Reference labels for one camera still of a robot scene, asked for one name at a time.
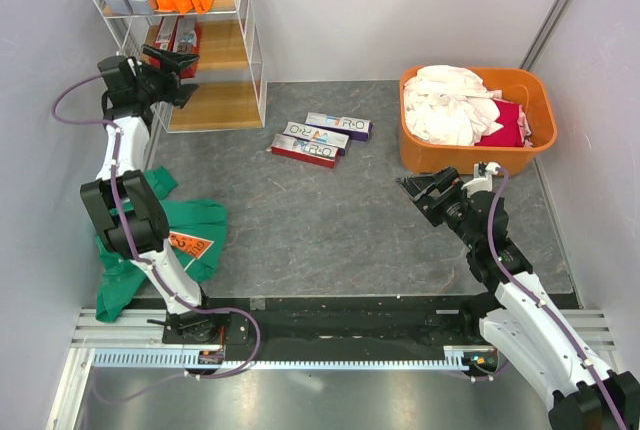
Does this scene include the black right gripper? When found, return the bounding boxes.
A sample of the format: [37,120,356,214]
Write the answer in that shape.
[396,165,479,250]

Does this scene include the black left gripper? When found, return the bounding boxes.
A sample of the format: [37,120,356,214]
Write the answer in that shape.
[134,46,200,110]

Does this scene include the red silver R&O box front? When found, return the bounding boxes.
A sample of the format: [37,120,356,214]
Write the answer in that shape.
[172,17,201,55]

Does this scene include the red silver r&o box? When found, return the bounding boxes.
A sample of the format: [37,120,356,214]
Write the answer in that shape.
[172,17,201,55]
[270,134,338,169]

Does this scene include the red barcode toothpaste box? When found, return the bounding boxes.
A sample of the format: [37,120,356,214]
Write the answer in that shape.
[151,16,178,51]

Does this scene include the purple silver R&O box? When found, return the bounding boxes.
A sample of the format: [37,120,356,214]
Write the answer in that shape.
[305,112,373,142]

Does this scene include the purple silver toothpaste box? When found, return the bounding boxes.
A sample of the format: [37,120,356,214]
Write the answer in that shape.
[284,122,349,156]

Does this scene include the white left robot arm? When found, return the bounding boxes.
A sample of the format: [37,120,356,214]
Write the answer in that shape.
[80,45,220,343]

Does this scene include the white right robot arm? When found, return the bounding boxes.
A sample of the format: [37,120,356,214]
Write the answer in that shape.
[397,162,639,429]

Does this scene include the white cloth in basin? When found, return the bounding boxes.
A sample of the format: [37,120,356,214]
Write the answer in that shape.
[403,65,503,146]

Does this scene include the red cloth in basin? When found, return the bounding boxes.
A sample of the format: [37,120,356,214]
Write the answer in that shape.
[475,99,533,148]

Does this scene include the orange plastic basin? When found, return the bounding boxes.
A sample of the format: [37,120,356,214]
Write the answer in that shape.
[399,67,557,175]

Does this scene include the green cloth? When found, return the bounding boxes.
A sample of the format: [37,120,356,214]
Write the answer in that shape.
[95,166,228,323]

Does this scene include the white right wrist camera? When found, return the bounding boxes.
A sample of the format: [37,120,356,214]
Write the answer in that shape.
[462,162,501,197]

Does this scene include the white wire wooden shelf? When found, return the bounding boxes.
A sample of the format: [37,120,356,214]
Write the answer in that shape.
[93,0,267,133]

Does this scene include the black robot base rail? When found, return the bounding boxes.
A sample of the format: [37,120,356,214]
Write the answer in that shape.
[162,292,526,359]

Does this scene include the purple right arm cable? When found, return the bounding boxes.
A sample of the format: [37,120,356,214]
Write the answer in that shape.
[487,167,631,430]

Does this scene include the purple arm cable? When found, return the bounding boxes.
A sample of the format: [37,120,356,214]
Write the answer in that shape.
[52,74,262,351]
[487,167,631,430]

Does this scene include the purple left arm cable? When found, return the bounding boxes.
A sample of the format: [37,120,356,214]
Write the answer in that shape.
[52,74,262,351]

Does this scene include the aluminium cable duct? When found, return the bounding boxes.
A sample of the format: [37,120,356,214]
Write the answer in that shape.
[91,346,498,372]

